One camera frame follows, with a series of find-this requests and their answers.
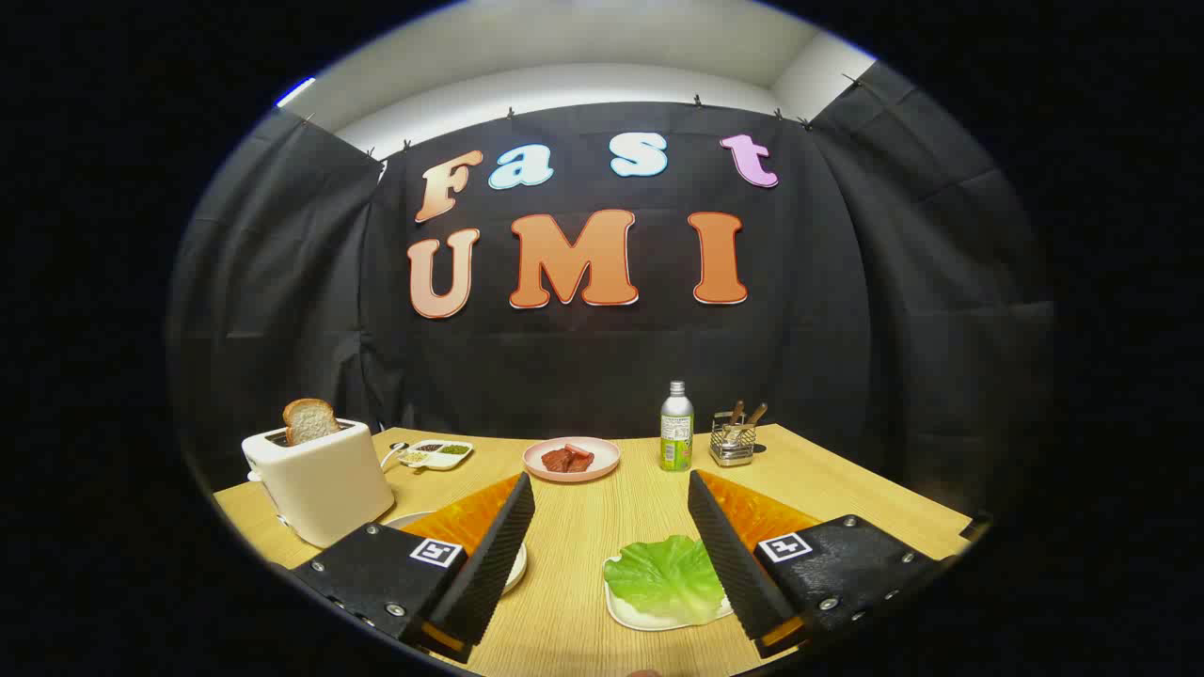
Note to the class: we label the pink plate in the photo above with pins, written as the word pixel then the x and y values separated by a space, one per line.
pixel 602 463

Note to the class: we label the white square plate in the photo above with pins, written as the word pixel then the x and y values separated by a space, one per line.
pixel 649 623

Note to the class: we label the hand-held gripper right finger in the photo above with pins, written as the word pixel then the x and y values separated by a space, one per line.
pixel 734 564

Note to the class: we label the toasted bread slice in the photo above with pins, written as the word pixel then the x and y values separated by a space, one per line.
pixel 310 420

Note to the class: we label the reddish brown meat pieces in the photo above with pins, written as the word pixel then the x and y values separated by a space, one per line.
pixel 557 460

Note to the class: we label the silver green drink bottle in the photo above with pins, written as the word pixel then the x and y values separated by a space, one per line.
pixel 676 428

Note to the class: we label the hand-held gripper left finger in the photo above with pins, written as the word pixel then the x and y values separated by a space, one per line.
pixel 494 564

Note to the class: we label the round white plate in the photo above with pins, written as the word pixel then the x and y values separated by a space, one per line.
pixel 515 569

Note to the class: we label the white toaster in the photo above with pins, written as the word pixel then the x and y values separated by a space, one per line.
pixel 324 484

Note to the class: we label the red sausage strip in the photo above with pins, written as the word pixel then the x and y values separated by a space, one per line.
pixel 578 450

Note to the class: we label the green lettuce leaf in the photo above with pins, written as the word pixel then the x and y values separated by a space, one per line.
pixel 663 578

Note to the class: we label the white divided condiment dish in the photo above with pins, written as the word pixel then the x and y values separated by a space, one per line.
pixel 437 461

